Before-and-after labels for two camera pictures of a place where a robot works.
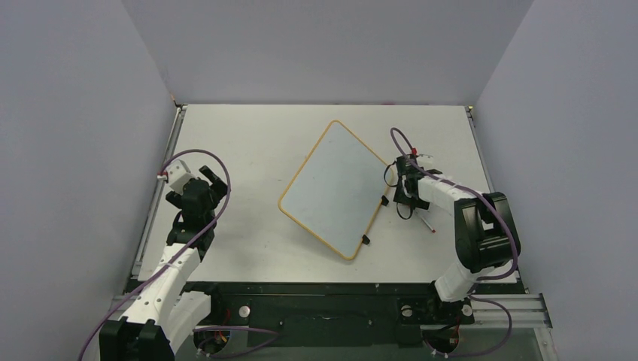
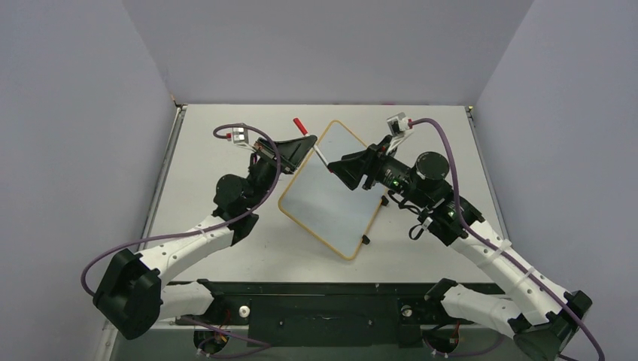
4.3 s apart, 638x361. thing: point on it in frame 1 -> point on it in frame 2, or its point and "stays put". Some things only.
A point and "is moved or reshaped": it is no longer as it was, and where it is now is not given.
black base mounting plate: x=326 y=315 stays put
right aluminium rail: x=470 y=116 stays put
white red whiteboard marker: x=433 y=231 is moved or reshaped
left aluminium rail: x=158 y=191 stays put
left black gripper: x=216 y=184 -> x=293 y=153
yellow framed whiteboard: x=333 y=191 stays put
